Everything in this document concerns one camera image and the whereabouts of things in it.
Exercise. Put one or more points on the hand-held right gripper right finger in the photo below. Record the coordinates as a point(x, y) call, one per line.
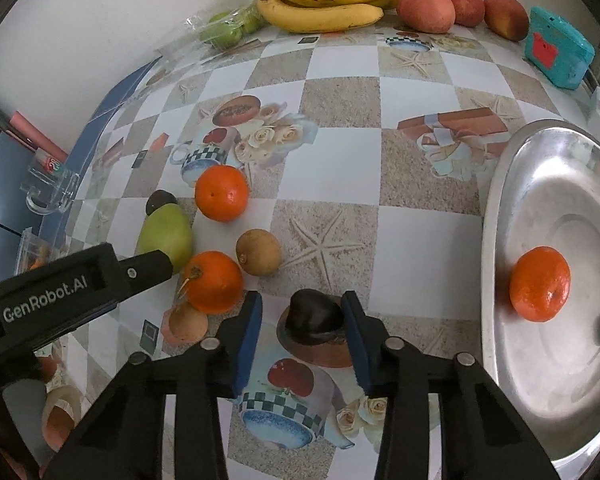
point(356, 342)

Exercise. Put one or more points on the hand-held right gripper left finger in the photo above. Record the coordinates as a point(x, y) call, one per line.
point(250, 342)

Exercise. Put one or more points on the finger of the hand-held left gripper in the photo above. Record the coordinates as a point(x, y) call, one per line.
point(147, 269)

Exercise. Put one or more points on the green pear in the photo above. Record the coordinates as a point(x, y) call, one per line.
point(165, 232)

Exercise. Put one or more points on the orange tangerine with stem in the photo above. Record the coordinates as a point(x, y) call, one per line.
point(215, 284)

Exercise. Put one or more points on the brown kiwi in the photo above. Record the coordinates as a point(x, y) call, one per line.
point(259, 252)

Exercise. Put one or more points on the round metal plate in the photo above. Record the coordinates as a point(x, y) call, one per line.
point(545, 185)

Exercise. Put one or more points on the bag of green fruits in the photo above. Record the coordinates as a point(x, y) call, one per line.
point(227, 30)

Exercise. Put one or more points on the clear plastic snack container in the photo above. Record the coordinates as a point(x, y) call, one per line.
point(32, 252)

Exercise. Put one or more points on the clear glass mug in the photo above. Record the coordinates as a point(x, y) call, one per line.
point(52, 185)

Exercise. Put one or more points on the pink tube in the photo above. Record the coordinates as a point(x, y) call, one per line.
point(32, 132)

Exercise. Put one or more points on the checkered printed tablecloth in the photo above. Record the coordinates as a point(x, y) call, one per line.
point(340, 110)

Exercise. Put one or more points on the pale red apple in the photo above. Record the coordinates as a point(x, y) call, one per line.
point(425, 9)

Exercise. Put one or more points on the teal box with red label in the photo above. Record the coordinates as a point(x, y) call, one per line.
point(562, 52)

